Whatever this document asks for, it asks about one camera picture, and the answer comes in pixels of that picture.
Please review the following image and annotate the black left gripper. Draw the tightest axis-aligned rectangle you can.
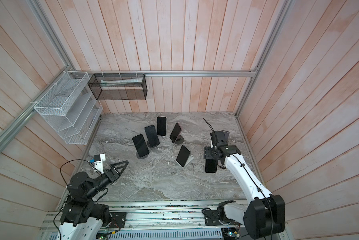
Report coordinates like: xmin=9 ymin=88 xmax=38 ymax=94
xmin=85 ymin=160 xmax=129 ymax=199

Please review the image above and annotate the black phone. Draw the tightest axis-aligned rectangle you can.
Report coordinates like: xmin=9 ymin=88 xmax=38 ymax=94
xmin=205 ymin=159 xmax=218 ymax=173

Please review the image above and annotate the white folding stand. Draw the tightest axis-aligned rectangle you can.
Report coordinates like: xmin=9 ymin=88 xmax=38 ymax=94
xmin=178 ymin=155 xmax=194 ymax=168

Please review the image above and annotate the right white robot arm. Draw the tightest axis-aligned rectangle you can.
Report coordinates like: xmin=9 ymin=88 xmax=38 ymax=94
xmin=204 ymin=145 xmax=285 ymax=240

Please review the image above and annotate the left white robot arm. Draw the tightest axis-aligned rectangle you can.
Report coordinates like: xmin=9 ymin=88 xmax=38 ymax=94
xmin=57 ymin=161 xmax=129 ymax=240

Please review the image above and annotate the dark round stand front left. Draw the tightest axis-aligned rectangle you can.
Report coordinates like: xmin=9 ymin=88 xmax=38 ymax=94
xmin=136 ymin=152 xmax=149 ymax=160

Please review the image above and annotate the green-edged phone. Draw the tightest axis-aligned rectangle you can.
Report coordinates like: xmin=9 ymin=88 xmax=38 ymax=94
xmin=132 ymin=134 xmax=149 ymax=156

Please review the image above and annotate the blue-edged phone on stand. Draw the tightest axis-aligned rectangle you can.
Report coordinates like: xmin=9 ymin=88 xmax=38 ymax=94
xmin=144 ymin=125 xmax=160 ymax=148

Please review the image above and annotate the dark round stand pink phone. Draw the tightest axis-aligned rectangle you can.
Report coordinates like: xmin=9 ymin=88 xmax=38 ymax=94
xmin=174 ymin=135 xmax=184 ymax=145

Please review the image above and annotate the pink-edged phone on stand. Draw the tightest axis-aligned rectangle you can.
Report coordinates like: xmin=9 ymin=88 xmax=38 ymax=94
xmin=169 ymin=123 xmax=182 ymax=144

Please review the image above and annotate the white-edged phone on stand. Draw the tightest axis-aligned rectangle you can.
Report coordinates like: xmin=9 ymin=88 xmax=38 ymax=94
xmin=156 ymin=116 xmax=166 ymax=136

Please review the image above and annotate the grey ventilation grille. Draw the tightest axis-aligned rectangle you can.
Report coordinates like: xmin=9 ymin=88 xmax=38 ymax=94
xmin=108 ymin=229 xmax=224 ymax=240

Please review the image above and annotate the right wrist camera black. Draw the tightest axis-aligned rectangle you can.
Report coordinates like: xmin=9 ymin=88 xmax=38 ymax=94
xmin=210 ymin=131 xmax=230 ymax=149

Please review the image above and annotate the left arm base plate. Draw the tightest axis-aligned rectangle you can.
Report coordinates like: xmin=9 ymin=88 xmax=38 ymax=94
xmin=109 ymin=212 xmax=127 ymax=229

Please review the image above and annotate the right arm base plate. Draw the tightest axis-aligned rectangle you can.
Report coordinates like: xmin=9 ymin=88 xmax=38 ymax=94
xmin=202 ymin=208 xmax=229 ymax=226

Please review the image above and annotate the white wire mesh shelf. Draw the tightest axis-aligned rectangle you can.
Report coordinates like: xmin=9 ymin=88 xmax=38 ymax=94
xmin=34 ymin=71 xmax=103 ymax=145

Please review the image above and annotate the black wire mesh basket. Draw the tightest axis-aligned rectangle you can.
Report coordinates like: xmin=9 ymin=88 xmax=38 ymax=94
xmin=88 ymin=73 xmax=148 ymax=101

